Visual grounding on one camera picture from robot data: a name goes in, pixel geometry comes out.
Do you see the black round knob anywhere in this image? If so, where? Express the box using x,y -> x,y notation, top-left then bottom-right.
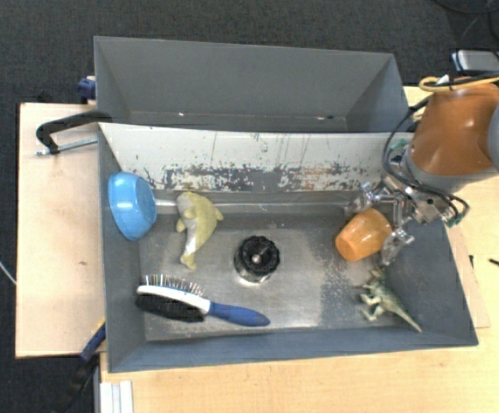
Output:
232,234 -> 281,284

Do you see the blue and white hairbrush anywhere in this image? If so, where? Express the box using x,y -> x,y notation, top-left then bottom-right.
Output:
134,273 -> 272,328

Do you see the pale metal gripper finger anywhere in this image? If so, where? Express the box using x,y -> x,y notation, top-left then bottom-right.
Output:
378,226 -> 416,268
344,182 -> 385,214

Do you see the grey metal bin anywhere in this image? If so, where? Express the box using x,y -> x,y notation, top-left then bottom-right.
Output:
93,35 -> 479,373

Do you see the orange plastic cup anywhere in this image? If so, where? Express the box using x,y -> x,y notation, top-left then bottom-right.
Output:
334,207 -> 393,262

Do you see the yellow and grey plush dolphin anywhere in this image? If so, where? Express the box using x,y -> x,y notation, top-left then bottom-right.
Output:
175,190 -> 225,271

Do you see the green toy dinosaur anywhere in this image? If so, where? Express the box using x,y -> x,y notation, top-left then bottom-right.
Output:
358,267 -> 423,334

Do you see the blue plastic bowl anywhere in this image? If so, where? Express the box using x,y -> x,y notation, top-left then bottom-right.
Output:
107,170 -> 158,243

